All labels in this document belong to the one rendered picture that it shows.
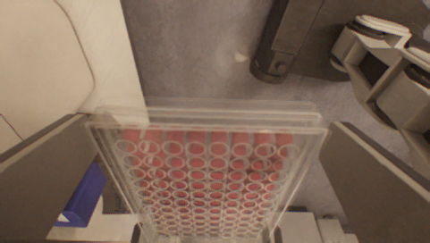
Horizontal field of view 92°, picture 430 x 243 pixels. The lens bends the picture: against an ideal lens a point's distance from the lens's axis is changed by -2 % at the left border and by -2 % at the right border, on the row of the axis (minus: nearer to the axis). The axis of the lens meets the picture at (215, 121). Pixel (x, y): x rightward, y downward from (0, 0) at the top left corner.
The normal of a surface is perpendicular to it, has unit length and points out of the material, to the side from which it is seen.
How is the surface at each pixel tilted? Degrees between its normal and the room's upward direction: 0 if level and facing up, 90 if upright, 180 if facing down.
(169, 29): 0
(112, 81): 0
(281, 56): 0
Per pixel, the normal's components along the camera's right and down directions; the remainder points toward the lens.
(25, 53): 0.99, -0.08
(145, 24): -0.01, 0.68
